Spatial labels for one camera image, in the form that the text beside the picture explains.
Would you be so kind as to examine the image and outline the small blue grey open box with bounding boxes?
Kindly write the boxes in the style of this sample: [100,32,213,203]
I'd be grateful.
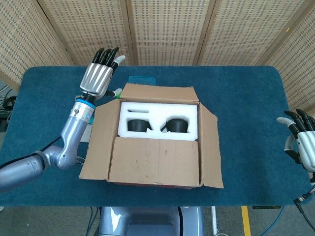
[80,115,95,143]

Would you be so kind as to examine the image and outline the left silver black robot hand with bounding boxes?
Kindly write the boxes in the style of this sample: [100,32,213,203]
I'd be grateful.
[80,47,126,100]

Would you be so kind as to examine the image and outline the black round cup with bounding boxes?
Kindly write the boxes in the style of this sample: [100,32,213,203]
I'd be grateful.
[127,118,152,133]
[160,118,189,133]

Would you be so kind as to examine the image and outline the blue floor cable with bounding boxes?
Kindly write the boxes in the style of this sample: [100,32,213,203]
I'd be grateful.
[270,205,286,236]

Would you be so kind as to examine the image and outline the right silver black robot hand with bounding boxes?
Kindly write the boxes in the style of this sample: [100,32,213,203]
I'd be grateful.
[277,108,315,173]

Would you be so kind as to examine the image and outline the white metal pole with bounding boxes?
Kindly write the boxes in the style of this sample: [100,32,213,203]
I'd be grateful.
[211,206,219,236]

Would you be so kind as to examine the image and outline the white foam insert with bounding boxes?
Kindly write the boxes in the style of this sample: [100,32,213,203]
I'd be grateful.
[118,101,199,142]

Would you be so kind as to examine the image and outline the woven bamboo folding screen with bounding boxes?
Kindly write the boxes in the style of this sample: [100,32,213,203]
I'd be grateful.
[0,0,315,128]

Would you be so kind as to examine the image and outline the black floor cables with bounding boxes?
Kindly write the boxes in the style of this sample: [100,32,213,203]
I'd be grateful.
[0,83,17,122]

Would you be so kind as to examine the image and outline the red brown cardboard box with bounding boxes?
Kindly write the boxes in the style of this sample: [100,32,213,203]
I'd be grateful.
[78,83,224,189]

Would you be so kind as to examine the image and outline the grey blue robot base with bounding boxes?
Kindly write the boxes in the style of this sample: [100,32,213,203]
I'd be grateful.
[98,206,205,236]

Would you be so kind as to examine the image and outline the teal plastic container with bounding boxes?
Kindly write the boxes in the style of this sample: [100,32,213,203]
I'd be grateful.
[128,75,157,87]

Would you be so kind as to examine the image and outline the black connector cable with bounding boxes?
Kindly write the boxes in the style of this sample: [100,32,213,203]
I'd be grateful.
[293,185,315,236]

